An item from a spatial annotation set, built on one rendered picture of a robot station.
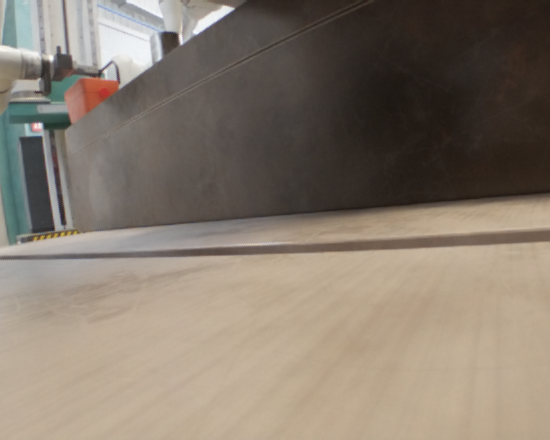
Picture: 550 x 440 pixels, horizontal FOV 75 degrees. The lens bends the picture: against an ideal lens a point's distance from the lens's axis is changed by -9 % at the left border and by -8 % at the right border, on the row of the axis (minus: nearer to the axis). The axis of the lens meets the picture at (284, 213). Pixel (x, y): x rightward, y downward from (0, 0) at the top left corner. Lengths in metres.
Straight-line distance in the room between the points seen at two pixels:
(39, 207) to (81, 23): 1.04
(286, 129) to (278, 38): 0.15
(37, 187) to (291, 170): 1.88
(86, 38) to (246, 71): 1.81
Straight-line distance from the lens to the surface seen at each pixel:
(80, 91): 1.43
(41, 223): 2.34
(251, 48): 0.71
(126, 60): 2.24
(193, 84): 0.83
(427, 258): 0.17
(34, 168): 2.37
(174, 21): 1.77
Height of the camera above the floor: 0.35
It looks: 3 degrees down
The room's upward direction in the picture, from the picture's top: 8 degrees counter-clockwise
